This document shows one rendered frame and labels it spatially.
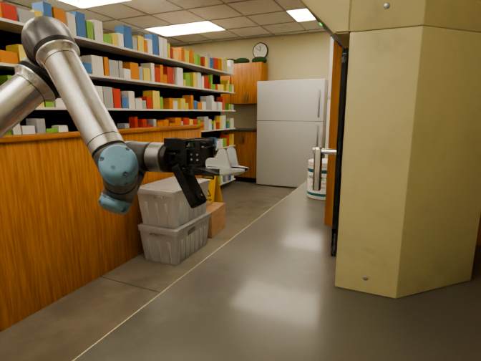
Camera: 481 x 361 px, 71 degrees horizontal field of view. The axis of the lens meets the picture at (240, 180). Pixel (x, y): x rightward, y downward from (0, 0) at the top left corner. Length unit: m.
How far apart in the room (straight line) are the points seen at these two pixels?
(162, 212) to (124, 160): 2.17
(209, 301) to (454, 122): 0.54
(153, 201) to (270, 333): 2.40
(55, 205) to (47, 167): 0.26
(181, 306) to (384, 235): 0.39
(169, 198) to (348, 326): 2.30
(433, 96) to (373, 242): 0.27
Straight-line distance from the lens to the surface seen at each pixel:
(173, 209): 2.80
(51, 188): 2.55
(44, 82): 1.00
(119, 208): 0.84
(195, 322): 0.60
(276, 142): 5.82
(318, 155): 0.69
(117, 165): 0.71
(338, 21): 0.66
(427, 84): 0.65
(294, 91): 5.73
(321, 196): 1.35
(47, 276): 2.67
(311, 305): 0.65
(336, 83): 1.02
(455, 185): 0.74
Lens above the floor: 1.28
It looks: 11 degrees down
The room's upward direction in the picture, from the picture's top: straight up
